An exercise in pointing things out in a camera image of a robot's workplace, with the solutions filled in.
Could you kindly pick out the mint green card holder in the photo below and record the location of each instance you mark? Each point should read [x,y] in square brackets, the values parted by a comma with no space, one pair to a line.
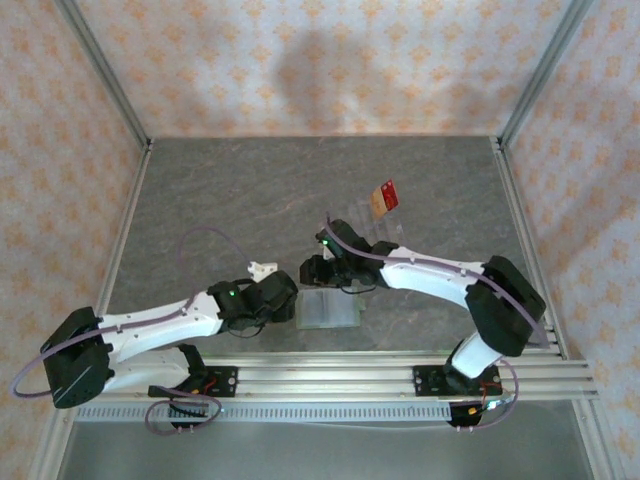
[325,310]

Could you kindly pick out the gold credit card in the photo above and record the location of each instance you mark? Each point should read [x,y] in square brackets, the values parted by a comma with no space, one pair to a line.
[379,202]

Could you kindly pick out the red credit card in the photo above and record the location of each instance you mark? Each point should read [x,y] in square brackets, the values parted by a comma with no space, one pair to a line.
[392,192]

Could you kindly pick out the clear acrylic card stand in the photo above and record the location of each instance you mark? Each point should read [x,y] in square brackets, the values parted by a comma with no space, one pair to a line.
[385,227]

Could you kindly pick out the grey metal sheet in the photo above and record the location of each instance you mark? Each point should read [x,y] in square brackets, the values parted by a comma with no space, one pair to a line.
[325,455]

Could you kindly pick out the aluminium mounting rail beam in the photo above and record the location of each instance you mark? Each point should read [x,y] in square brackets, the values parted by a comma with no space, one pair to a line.
[325,375]

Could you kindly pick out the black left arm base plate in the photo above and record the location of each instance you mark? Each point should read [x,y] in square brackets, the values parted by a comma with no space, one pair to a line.
[225,382]

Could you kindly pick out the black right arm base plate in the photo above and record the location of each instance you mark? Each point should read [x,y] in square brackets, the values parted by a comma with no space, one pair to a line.
[425,380]

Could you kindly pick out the aluminium table side rail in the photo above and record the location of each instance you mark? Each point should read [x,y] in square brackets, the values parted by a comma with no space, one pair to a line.
[131,210]
[518,210]

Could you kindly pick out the aluminium corner post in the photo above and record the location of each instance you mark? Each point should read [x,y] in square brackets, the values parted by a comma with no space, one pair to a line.
[545,70]
[100,70]

